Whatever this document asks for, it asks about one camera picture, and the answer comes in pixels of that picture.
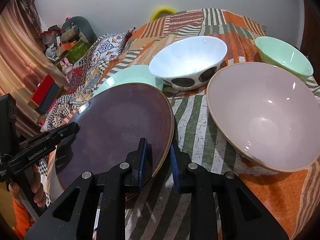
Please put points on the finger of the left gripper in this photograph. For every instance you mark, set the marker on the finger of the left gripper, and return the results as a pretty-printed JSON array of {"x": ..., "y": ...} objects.
[{"x": 64, "y": 133}]

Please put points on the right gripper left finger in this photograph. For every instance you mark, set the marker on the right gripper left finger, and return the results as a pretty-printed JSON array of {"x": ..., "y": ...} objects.
[{"x": 93, "y": 206}]

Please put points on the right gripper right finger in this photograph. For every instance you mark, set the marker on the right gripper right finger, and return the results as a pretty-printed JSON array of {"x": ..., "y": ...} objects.
[{"x": 221, "y": 204}]

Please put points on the purple ceramic plate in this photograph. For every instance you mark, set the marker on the purple ceramic plate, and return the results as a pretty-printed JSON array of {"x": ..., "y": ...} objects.
[{"x": 110, "y": 128}]

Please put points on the white bowl black spots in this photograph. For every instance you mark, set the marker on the white bowl black spots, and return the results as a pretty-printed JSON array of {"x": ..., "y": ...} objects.
[{"x": 189, "y": 63}]

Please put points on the mint green bowl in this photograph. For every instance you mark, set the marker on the mint green bowl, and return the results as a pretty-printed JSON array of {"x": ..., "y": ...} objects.
[{"x": 281, "y": 54}]

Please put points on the orange sleeve forearm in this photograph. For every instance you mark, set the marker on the orange sleeve forearm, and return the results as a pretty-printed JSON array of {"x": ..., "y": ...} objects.
[{"x": 24, "y": 221}]

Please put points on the left hand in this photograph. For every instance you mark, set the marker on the left hand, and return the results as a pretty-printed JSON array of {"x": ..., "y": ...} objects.
[{"x": 36, "y": 187}]

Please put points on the red box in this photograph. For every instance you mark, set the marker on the red box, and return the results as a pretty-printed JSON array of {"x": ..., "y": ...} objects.
[{"x": 41, "y": 91}]

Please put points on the orange striped patchwork blanket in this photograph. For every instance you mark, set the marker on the orange striped patchwork blanket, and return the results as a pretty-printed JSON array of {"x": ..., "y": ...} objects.
[{"x": 160, "y": 212}]

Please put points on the pink bunny toy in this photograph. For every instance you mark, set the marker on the pink bunny toy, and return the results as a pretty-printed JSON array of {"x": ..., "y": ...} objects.
[{"x": 67, "y": 69}]

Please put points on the brown curtain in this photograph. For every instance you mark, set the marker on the brown curtain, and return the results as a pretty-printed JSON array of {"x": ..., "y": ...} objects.
[{"x": 23, "y": 61}]

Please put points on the green box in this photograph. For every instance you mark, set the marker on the green box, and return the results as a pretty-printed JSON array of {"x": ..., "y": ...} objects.
[{"x": 72, "y": 51}]

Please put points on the patterned mosaic blanket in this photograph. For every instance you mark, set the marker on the patterned mosaic blanket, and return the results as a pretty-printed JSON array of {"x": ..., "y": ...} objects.
[{"x": 87, "y": 74}]

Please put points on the mint green plate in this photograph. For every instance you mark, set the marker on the mint green plate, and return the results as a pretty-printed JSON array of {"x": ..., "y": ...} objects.
[{"x": 132, "y": 74}]

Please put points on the grey plush toy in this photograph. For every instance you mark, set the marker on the grey plush toy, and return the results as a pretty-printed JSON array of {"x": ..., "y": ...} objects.
[{"x": 77, "y": 27}]

